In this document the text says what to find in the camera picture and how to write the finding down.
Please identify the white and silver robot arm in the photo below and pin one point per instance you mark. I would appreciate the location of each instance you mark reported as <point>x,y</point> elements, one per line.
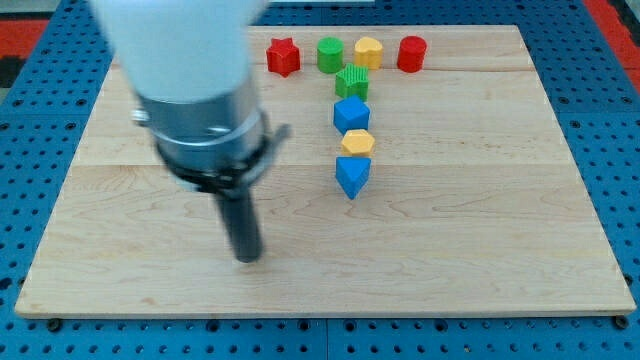
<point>189,63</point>

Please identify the yellow hexagon block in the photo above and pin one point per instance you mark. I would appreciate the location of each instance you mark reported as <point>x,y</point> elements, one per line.
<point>357,143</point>

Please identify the light wooden board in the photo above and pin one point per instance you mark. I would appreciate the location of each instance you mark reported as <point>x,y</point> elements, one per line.
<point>474,206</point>

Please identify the blue triangle block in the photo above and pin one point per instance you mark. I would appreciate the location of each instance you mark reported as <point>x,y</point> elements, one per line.
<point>352,173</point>

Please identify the blue cube block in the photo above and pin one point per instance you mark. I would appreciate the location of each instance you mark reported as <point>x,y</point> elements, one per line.
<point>351,114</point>

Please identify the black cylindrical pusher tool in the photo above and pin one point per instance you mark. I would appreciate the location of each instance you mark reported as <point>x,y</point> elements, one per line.
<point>239,217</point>

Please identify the green star block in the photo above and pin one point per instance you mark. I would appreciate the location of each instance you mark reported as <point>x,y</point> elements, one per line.
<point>352,80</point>

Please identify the green cylinder block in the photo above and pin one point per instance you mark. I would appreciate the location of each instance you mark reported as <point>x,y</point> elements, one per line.
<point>329,51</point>

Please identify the red star block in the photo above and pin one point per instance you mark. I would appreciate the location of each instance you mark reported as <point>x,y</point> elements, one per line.
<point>283,57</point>

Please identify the yellow heart block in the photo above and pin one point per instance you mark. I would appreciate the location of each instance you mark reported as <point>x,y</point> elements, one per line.
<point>368,52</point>

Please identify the red cylinder block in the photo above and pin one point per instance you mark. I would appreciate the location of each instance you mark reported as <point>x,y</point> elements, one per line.
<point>411,54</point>

